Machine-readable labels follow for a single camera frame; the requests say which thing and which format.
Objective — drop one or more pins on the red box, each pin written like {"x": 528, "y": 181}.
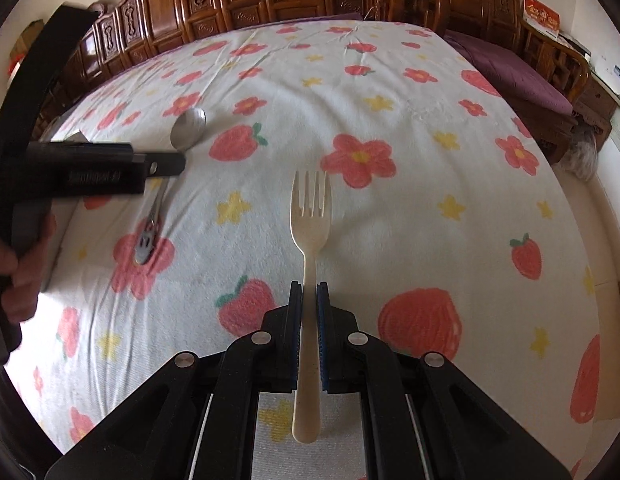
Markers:
{"x": 541, "y": 15}

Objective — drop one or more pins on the strawberry flower tablecloth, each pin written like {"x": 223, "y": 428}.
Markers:
{"x": 415, "y": 160}

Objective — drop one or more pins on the person's left hand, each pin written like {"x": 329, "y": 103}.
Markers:
{"x": 25, "y": 280}

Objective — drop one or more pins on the white electronic device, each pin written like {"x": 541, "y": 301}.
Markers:
{"x": 610, "y": 75}

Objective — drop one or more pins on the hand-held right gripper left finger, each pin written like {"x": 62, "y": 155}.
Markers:
{"x": 294, "y": 345}

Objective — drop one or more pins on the wooden side table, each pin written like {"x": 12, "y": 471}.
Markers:
{"x": 592, "y": 105}

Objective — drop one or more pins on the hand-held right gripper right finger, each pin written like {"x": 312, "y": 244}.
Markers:
{"x": 324, "y": 345}

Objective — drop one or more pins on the wooden armchair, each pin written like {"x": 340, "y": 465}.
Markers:
{"x": 415, "y": 0}

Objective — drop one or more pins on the purple bed mat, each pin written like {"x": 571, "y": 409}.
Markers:
{"x": 500, "y": 70}

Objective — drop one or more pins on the plastic bag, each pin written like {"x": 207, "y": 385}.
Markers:
{"x": 582, "y": 155}

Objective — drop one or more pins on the straight cream fork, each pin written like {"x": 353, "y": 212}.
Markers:
{"x": 310, "y": 220}

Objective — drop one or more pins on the stack of white papers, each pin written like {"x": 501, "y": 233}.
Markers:
{"x": 575, "y": 42}

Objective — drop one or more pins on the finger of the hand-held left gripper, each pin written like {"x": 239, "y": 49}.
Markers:
{"x": 160, "y": 164}

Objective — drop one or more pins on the carved wooden side chair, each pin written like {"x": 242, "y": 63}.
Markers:
{"x": 555, "y": 65}

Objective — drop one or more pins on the metal spoon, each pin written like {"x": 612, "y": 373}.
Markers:
{"x": 187, "y": 127}

